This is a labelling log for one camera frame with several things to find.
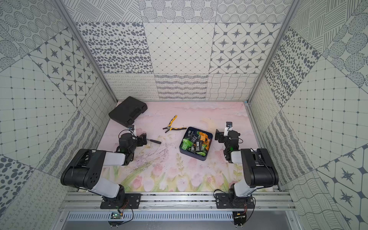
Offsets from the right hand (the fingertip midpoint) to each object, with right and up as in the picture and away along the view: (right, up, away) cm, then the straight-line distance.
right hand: (224, 131), depth 95 cm
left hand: (-59, -1, -1) cm, 59 cm away
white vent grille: (-42, -40, -25) cm, 63 cm away
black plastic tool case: (-72, +13, +12) cm, 74 cm away
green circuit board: (-61, -40, -24) cm, 77 cm away
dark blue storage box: (-20, -8, -5) cm, 22 cm away
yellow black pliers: (-38, +1, +8) cm, 39 cm away
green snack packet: (-26, -8, -5) cm, 27 cm away
